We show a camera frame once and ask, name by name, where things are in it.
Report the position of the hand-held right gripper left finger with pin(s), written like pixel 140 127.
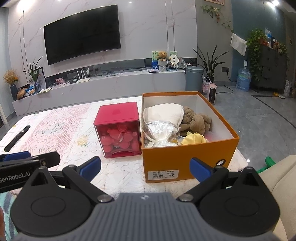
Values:
pixel 90 166

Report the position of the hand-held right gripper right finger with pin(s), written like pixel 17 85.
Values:
pixel 200 171

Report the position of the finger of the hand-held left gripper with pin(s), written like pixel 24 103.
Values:
pixel 49 158
pixel 16 156

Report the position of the orange cardboard box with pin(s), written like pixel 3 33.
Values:
pixel 189 157

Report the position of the yellow cloth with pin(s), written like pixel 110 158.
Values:
pixel 194 139

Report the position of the brown plush toy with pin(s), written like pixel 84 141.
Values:
pixel 195 122

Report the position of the clear cellophane bag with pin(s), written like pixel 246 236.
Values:
pixel 159 133

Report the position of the white towel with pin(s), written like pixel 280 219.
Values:
pixel 164 113
pixel 238 44

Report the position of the black remote control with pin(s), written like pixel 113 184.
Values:
pixel 17 138

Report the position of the teal patterned cloth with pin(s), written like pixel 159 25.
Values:
pixel 7 202

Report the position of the pink white lace tablecloth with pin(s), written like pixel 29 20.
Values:
pixel 57 129

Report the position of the red box with pink discs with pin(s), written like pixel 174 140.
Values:
pixel 118 113

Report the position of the brown round object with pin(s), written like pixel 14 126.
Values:
pixel 22 93

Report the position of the blue snack packets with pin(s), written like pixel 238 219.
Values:
pixel 31 90

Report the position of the loose papers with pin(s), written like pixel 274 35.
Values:
pixel 45 90

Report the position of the green plastic toy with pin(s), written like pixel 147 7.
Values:
pixel 268 163

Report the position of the dried flowers in blue vase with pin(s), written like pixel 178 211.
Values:
pixel 11 83

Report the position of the pink photo card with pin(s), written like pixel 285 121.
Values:
pixel 60 81

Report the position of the white pink heater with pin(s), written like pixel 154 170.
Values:
pixel 212 92

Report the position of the white marble television console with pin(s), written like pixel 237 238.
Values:
pixel 104 87

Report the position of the green plant in glass vase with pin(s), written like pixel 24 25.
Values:
pixel 34 74

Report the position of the pink woven basket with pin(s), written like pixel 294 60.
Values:
pixel 205 86

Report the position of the beige sofa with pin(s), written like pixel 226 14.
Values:
pixel 281 199

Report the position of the white router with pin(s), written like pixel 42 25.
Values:
pixel 83 78

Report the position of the grey trash can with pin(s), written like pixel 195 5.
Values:
pixel 194 78

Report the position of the blue water jug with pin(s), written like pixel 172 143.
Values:
pixel 244 80

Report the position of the long-leaf potted plant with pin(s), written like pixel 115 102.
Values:
pixel 209 63

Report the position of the white flat box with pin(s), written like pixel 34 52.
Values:
pixel 153 70

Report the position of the white round fan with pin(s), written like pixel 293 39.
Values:
pixel 173 60

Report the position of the white bottle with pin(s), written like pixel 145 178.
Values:
pixel 286 88

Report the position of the brown teddy bear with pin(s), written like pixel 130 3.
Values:
pixel 162 55

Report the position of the green white poster board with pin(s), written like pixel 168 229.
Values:
pixel 154 56

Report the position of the dark grey cabinet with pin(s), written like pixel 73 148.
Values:
pixel 274 69

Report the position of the white hanging towel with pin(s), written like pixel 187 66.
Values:
pixel 238 44

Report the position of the pothos plant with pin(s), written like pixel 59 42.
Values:
pixel 255 49

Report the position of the hanging vine plant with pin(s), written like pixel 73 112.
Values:
pixel 217 14

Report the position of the ceiling spotlight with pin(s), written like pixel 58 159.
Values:
pixel 275 2

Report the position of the black picture frame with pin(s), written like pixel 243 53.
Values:
pixel 42 80

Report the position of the dark wall outlet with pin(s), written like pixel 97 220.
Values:
pixel 224 69

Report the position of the black wall television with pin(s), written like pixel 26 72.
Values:
pixel 83 40

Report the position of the framed wall picture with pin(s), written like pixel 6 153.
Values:
pixel 215 1

